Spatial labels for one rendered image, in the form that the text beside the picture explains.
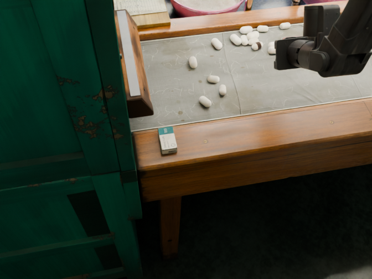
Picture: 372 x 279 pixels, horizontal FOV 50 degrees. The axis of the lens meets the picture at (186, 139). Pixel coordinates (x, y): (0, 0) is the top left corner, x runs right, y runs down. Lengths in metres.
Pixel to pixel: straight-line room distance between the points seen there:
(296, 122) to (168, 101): 0.32
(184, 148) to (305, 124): 0.30
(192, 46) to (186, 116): 0.25
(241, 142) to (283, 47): 0.23
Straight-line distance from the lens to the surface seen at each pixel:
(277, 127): 0.97
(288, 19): 1.25
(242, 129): 0.95
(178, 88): 1.04
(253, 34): 1.17
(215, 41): 1.13
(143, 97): 0.87
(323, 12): 0.80
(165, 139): 0.89
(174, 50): 1.13
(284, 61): 0.91
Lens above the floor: 1.53
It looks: 57 degrees down
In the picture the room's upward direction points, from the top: 4 degrees clockwise
